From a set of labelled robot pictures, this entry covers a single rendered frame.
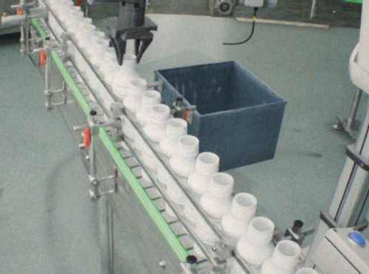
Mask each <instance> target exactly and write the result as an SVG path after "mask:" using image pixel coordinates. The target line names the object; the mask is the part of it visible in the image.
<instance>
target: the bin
mask: <svg viewBox="0 0 369 274"><path fill-rule="evenodd" d="M151 86H153V87H154V90H155V91H158V92H159V93H160V97H161V98H162V99H163V100H164V102H165V105H167V106H168V107H169V108H170V109H172V103H175V102H176V97H183V98H184V100H183V106H184V107H188V106H192V105H195V106H196V108H197V109H196V111H191V112H188V115H187V118H186V122H187V135H189V136H194V137H196V138H197V139H198V140H199V143H198V144H199V149H198V150H199V153H200V154H201V153H202V152H212V153H214V154H215V155H216V156H218V158H219V161H218V162H219V167H218V168H219V170H218V173H220V171H226V170H230V169H235V168H239V167H243V166H248V165H252V164H255V163H261V162H262V161H265V160H270V159H273V158H274V156H275V150H276V146H277V140H278V136H279V133H280V128H281V124H282V121H283V115H284V111H285V107H286V105H287V103H288V101H287V100H285V99H284V98H283V97H281V96H280V95H279V94H278V93H277V92H276V91H275V90H274V89H271V88H270V87H269V86H267V85H266V84H265V83H264V82H263V81H261V80H260V79H258V78H257V77H255V75H254V74H253V73H251V72H250V71H249V70H248V69H246V68H245V67H244V66H242V65H241V64H239V63H238V62H237V61H235V60H232V61H226V62H223V61H221V62H209V63H203V64H191V65H185V66H178V67H167V68H160V70H154V81H153V82H148V83H147V87H151Z"/></svg>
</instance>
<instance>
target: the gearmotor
mask: <svg viewBox="0 0 369 274"><path fill-rule="evenodd" d="M277 3H278V0H209V2H208V8H207V9H208V10H207V11H208V15H209V16H212V17H224V18H234V15H235V10H236V7H235V6H245V7H253V10H254V11H255V14H254V17H253V27H252V34H251V35H250V36H249V37H248V38H247V39H246V40H245V41H243V42H239V43H223V44H224V45H239V44H242V43H244V42H247V41H248V40H249V39H250V38H251V37H252V36H253V32H254V31H253V29H254V24H255V20H256V10H258V7H260V8H272V9H274V8H275V7H276V5H277Z"/></svg>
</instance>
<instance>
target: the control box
mask: <svg viewBox="0 0 369 274"><path fill-rule="evenodd" d="M353 232H357V233H358V234H360V233H359V232H358V230H356V229H355V228H354V227H349V228H337V229H329V230H328V232H327V233H326V236H325V237H324V238H323V240H322V241H321V242H320V244H319V245H318V247H317V249H315V251H314V252H313V254H312V256H311V257H310V260H311V261H312V262H313V263H314V264H315V265H316V266H317V268H318V269H319V270H320V271H321V272H322V273H323V274H369V242H368V241H367V240H366V239H365V238H364V239H365V244H364V245H360V244H358V243H357V242H354V241H353V240H352V239H351V237H350V235H351V233H353Z"/></svg>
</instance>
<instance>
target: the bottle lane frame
mask: <svg viewBox="0 0 369 274"><path fill-rule="evenodd" d="M35 31H36V34H37V36H38V39H39V44H40V48H43V44H44V43H45V38H46V33H44V31H43V30H42V27H41V26H40V25H39V24H38V23H35ZM50 60H51V89H52V90H53V91H59V90H60V89H62V80H63V79H64V81H65V90H64V91H62V92H60V93H55V94H53V97H52V98H53V100H54V102H55V103H61V102H62V95H63V93H64V94H65V103H64V104H62V105H57V107H58V110H59V113H60V114H61V116H62V118H63V120H64V121H65V123H66V125H67V126H68V128H69V131H70V133H71V135H72V137H73V138H74V140H75V143H76V144H77V146H78V148H79V144H80V138H81V136H82V137H83V138H84V133H83V131H78V132H74V131H73V127H76V126H81V125H87V119H88V117H89V112H90V111H93V110H94V109H91V107H90V106H89V103H88V102H86V100H85V98H84V97H85V96H83V95H82V94H81V90H80V89H79V88H78V86H77V84H76V83H75V82H74V80H73V78H72V76H71V75H70V73H69V72H68V70H67V68H66V67H65V65H64V63H63V62H62V61H61V59H60V58H59V54H58V53H57V52H56V51H52V54H51V55H50ZM39 63H40V65H38V63H37V60H36V65H37V69H38V70H39V71H40V74H41V76H42V78H43V80H44V82H45V83H46V79H45V65H41V54H40V62H39ZM79 150H80V148H79ZM119 150H120V149H117V148H116V146H115V145H114V143H113V140H112V139H111V138H110V136H109V135H108V132H106V131H105V129H104V127H100V134H99V135H97V176H98V177H99V178H102V177H108V176H111V175H112V167H113V164H114V165H115V166H116V178H115V177H113V178H111V179H107V180H103V181H100V184H99V186H100V189H101V190H102V191H103V192H105V191H111V190H113V189H112V184H111V183H112V179H114V180H115V181H116V193H115V192H114V193H112V194H108V195H105V197H106V199H107V200H108V203H109V204H110V206H111V208H112V210H113V211H114V213H115V215H116V217H117V218H118V219H119V221H120V223H121V224H122V226H123V228H124V230H125V231H126V233H127V236H128V237H129V238H130V241H131V243H133V245H134V246H135V249H136V250H137V252H138V253H139V254H140V256H141V258H142V260H143V262H144V264H145V265H146V267H147V268H148V270H149V271H150V273H151V274H174V273H179V268H180V264H181V262H184V261H186V257H187V256H188V255H189V253H188V251H189V250H190V249H185V247H184V246H183V244H182V243H181V242H180V240H179V238H180V237H181V236H183V235H179V236H176V235H175V234H174V232H173V231H172V229H171V227H170V225H171V224H172V223H167V222H166V220H165V219H164V217H163V216H162V212H164V211H166V210H164V211H158V209H157V208H156V206H155V205H154V203H153V201H154V200H156V199H153V200H151V199H150V198H149V195H148V193H147V192H146V189H148V188H143V187H142V186H141V184H140V182H139V181H138V179H140V178H136V177H135V175H134V173H133V171H132V168H130V167H129V166H128V165H127V164H126V162H125V159H126V158H123V157H122V155H121V154H120V152H119ZM80 151H81V150H80ZM133 168H135V167H133ZM174 223H175V222H174ZM191 249H193V248H191Z"/></svg>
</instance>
